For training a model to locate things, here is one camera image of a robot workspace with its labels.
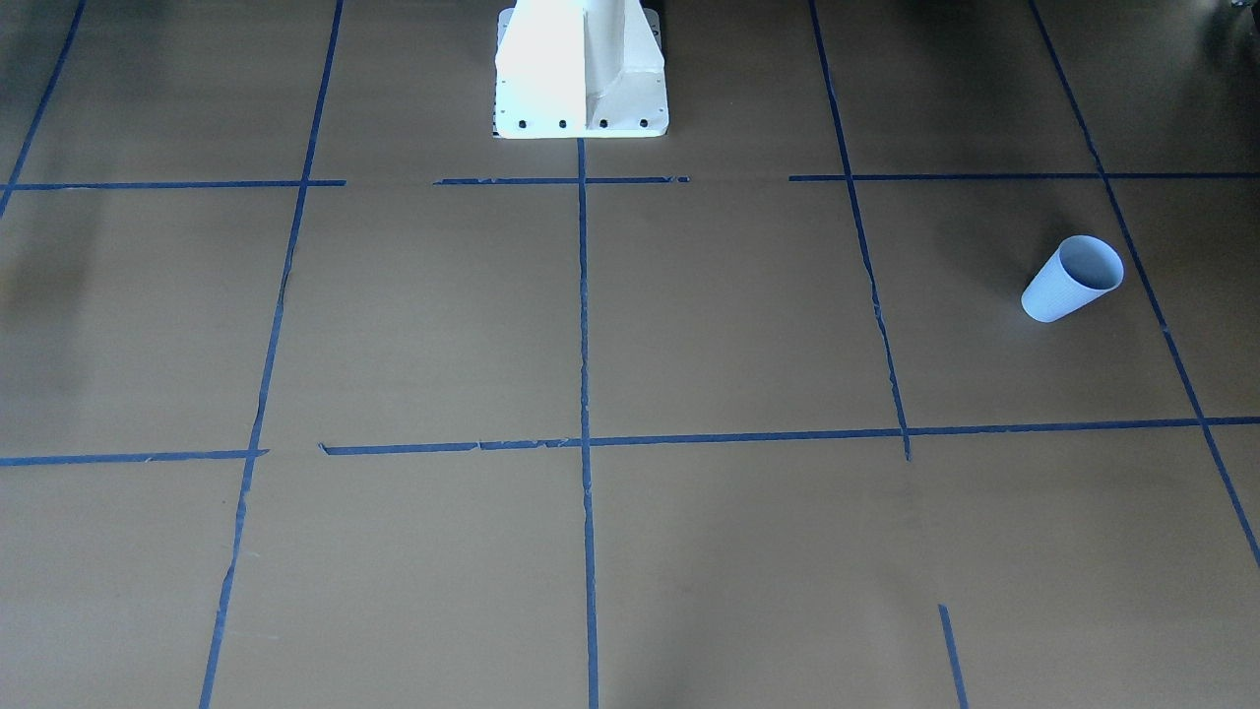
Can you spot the blue ribbed paper cup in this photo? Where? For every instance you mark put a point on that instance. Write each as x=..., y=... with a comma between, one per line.
x=1080, y=270

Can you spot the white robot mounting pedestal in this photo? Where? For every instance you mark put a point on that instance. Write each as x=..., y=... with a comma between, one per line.
x=580, y=70

